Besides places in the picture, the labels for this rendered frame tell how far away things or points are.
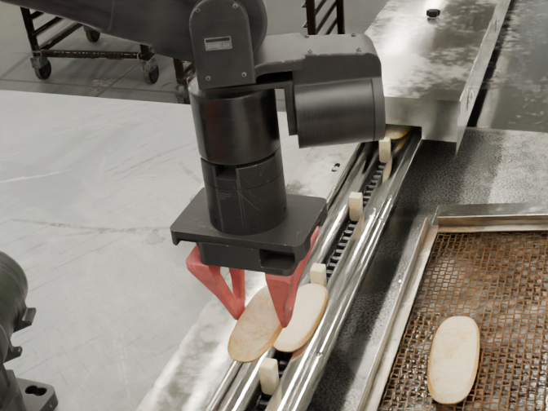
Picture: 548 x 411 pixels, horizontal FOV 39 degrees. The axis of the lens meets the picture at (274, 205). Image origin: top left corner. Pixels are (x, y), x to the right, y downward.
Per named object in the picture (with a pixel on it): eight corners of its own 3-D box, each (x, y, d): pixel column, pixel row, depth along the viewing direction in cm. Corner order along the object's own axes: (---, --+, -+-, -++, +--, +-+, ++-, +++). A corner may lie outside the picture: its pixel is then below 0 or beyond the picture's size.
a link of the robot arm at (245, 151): (187, 55, 54) (182, 88, 49) (288, 45, 53) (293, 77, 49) (202, 145, 57) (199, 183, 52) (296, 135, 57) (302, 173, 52)
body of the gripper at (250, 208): (207, 205, 62) (193, 121, 58) (329, 218, 59) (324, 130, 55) (170, 250, 57) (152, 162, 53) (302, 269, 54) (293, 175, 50)
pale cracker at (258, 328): (263, 280, 67) (262, 270, 66) (305, 287, 66) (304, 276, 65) (216, 360, 59) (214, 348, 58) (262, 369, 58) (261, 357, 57)
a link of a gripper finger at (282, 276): (245, 288, 66) (231, 192, 61) (326, 300, 63) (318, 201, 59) (213, 341, 61) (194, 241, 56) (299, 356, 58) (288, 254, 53)
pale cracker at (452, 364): (437, 319, 65) (435, 307, 65) (483, 318, 64) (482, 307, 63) (422, 405, 57) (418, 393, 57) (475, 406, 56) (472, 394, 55)
